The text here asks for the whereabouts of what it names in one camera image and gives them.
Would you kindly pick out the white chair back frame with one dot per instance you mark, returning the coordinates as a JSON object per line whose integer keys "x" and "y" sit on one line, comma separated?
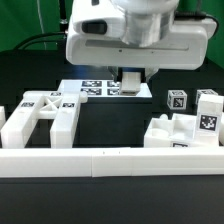
{"x": 62, "y": 108}

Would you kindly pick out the white obstacle fence bar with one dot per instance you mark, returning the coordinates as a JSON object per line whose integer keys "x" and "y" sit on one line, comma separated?
{"x": 105, "y": 162}

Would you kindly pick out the white tag sheet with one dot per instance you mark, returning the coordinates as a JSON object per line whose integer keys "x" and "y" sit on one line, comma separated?
{"x": 101, "y": 88}

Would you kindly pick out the white chair seat part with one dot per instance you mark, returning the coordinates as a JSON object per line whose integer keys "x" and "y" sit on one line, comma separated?
{"x": 175, "y": 132}

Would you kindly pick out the small white tagged block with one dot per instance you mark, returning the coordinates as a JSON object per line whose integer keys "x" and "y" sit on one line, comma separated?
{"x": 130, "y": 83}

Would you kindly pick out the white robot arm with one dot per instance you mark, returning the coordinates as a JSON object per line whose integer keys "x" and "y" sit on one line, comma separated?
{"x": 137, "y": 35}

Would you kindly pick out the white side block left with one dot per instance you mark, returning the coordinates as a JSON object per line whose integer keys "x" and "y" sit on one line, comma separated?
{"x": 2, "y": 116}

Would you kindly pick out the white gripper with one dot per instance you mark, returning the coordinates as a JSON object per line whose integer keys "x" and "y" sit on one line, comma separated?
{"x": 98, "y": 42}

